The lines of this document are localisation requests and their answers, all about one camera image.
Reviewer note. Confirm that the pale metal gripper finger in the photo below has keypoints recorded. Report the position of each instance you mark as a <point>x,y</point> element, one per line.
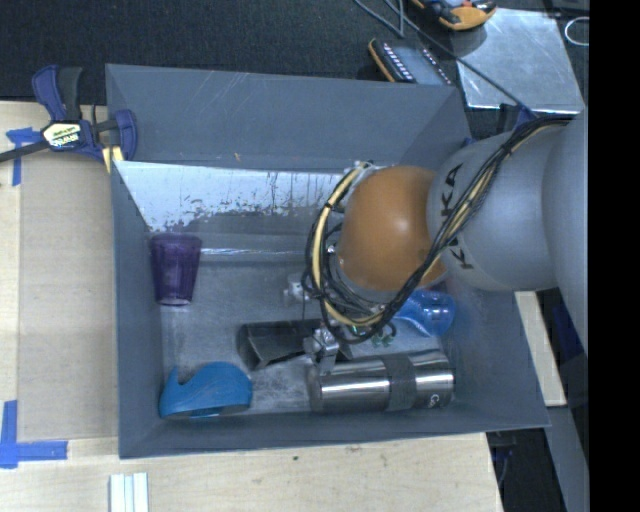
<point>319,363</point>
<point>331,363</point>

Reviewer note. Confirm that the silver metal flask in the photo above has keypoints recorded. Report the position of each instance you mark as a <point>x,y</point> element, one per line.
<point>360,390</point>

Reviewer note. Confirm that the dark grey angular metal piece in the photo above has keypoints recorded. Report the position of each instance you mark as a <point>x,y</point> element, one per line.
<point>272,342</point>

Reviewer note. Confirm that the blue clear plastic bottle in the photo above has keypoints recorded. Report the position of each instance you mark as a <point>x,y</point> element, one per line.
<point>430,312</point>

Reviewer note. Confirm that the blue whale-shaped tape dispenser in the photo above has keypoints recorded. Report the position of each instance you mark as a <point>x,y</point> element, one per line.
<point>210,390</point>

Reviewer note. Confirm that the purple plastic cup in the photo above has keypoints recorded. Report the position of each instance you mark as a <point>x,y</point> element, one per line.
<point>175,270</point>

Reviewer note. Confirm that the grey metal bin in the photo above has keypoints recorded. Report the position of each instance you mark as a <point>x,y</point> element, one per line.
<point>280,120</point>

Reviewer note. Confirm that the pale wood board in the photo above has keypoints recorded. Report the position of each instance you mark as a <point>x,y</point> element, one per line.
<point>65,300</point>

